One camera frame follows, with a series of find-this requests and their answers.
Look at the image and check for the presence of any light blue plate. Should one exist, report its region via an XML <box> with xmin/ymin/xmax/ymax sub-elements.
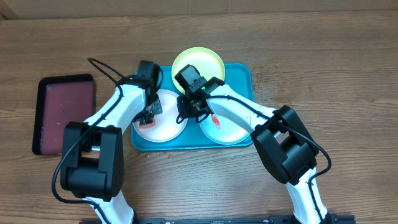
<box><xmin>199</xmin><ymin>114</ymin><xmax>249</xmax><ymax>146</ymax></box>

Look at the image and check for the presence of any yellow-green plate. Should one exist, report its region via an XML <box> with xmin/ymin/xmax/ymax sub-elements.
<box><xmin>171</xmin><ymin>47</ymin><xmax>226</xmax><ymax>95</ymax></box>

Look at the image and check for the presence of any dark red black-rimmed tray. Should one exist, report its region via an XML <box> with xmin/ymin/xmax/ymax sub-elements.
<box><xmin>32</xmin><ymin>73</ymin><xmax>95</xmax><ymax>155</ymax></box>

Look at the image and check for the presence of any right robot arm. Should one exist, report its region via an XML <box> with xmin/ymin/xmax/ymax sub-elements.
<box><xmin>175</xmin><ymin>65</ymin><xmax>328</xmax><ymax>223</ymax></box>

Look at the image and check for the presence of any green and red sponge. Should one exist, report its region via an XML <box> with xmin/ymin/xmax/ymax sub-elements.
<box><xmin>139</xmin><ymin>120</ymin><xmax>156</xmax><ymax>129</ymax></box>

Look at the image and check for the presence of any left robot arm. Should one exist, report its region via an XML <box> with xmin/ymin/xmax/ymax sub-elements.
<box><xmin>52</xmin><ymin>60</ymin><xmax>163</xmax><ymax>223</ymax></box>

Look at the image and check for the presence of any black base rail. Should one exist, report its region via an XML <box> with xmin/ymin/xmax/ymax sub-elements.
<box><xmin>79</xmin><ymin>214</ymin><xmax>356</xmax><ymax>224</ymax></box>

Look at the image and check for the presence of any white plate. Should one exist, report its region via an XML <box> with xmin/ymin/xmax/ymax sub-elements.
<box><xmin>133</xmin><ymin>89</ymin><xmax>187</xmax><ymax>142</ymax></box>

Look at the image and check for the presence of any teal plastic serving tray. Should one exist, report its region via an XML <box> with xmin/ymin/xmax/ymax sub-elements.
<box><xmin>131</xmin><ymin>63</ymin><xmax>254</xmax><ymax>152</ymax></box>

